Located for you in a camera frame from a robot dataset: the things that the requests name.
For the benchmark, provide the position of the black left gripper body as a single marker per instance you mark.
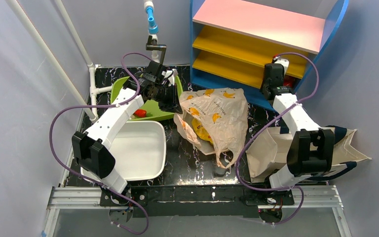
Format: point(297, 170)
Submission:
point(170, 97)

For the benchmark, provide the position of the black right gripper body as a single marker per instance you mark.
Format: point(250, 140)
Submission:
point(275, 71)

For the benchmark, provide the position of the red snack packet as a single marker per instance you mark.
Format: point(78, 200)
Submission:
point(289, 81)

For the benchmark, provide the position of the yellow snack packet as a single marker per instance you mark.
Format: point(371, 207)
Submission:
point(200, 131)

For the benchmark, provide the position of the banana print plastic bag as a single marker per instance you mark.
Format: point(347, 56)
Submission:
point(224, 114)

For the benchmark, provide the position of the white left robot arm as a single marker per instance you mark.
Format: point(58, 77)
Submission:
point(101, 167)

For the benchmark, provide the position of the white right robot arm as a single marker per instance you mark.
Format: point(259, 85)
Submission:
point(311, 149)

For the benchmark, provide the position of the green plastic basin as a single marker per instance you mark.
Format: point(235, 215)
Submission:
point(151, 106)

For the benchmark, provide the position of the red toy chili pepper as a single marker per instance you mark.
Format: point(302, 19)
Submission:
point(140, 113)

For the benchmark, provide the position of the white pipe faucet stand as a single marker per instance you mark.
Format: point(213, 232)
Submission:
point(158, 50)

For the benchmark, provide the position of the white plastic basin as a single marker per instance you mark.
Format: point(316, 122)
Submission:
point(138, 147)

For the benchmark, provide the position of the colourful wooden shelf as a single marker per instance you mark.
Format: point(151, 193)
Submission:
point(232, 40)

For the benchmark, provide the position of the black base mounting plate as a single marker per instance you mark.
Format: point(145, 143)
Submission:
point(207, 200)

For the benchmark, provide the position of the white diagonal pole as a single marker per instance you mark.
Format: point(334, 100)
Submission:
point(32, 30)

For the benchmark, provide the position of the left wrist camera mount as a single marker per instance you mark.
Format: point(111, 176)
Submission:
point(169, 77)

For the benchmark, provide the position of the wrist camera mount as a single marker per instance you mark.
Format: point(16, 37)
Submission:
point(169, 77)
point(281, 62)

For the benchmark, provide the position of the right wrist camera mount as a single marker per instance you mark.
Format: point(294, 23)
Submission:
point(281, 62)

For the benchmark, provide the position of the aluminium frame rail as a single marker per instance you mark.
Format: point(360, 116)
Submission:
point(68, 198)

